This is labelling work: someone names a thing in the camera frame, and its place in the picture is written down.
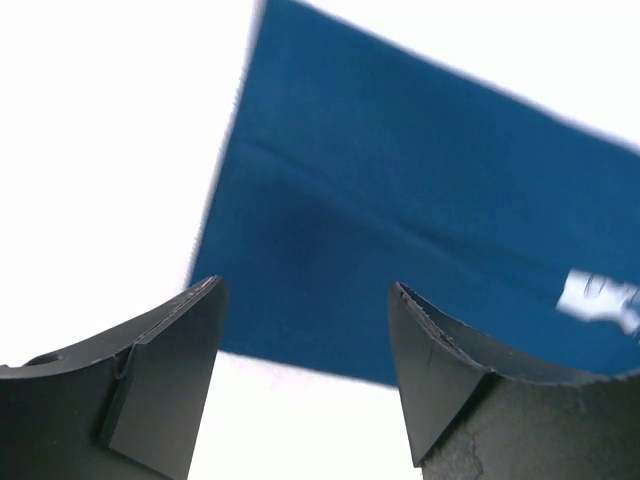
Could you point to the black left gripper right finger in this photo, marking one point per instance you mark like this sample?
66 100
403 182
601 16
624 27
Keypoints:
475 408

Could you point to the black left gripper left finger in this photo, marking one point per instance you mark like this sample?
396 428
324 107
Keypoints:
124 404

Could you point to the blue t-shirt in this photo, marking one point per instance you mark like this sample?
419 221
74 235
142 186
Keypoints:
352 166

